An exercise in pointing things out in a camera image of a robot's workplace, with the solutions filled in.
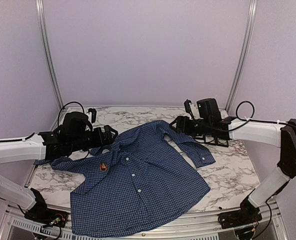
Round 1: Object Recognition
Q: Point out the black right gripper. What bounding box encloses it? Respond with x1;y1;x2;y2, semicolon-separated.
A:
169;116;212;137

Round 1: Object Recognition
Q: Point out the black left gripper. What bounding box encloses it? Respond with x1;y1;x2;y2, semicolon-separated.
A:
68;124;118;153

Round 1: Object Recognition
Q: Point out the blue checked button shirt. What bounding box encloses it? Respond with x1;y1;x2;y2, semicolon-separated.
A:
34;119;216;238

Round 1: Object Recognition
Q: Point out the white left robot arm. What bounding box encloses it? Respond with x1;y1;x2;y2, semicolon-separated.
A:
0;111;118;223

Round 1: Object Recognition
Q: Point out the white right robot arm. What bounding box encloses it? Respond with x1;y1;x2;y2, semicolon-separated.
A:
170;98;296;224

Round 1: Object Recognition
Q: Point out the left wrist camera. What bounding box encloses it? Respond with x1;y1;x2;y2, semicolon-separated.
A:
86;108;97;124

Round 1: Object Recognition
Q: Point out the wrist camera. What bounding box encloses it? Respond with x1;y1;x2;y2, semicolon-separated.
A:
183;99;195;120
86;108;97;124

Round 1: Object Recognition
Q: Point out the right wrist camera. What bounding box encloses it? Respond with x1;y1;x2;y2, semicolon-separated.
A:
183;99;195;120

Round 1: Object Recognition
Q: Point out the left aluminium frame post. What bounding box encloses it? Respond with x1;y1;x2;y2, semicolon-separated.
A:
35;0;64;109

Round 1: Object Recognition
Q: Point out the aluminium frame post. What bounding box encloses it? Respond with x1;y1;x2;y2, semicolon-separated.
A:
35;0;64;109
225;0;258;113

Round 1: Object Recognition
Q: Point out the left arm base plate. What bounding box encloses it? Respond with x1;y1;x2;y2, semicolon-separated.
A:
24;188;69;228

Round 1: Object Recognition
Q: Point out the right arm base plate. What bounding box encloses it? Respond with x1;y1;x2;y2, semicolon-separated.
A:
218;198;263;229

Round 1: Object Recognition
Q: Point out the aluminium front rail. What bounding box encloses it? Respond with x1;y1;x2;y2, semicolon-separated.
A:
0;199;290;240

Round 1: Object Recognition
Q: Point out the right aluminium frame post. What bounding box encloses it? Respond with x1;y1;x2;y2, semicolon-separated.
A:
225;0;258;113

